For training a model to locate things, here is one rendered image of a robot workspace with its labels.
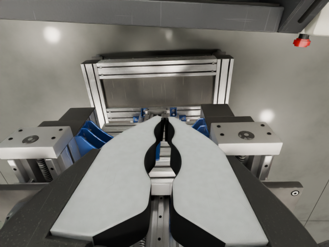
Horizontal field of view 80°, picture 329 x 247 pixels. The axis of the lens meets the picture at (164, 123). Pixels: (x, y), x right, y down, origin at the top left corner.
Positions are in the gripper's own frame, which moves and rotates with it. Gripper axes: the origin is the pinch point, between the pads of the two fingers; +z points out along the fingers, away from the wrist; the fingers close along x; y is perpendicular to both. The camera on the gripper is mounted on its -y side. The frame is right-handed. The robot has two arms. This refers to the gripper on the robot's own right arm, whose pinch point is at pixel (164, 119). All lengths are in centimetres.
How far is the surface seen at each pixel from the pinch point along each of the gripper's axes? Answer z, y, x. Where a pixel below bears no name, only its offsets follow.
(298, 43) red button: 42, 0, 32
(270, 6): 27.9, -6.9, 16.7
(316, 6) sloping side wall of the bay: 23.9, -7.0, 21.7
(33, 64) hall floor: 123, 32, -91
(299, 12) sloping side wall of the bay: 24.8, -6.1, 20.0
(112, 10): 27.7, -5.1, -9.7
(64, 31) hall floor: 123, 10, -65
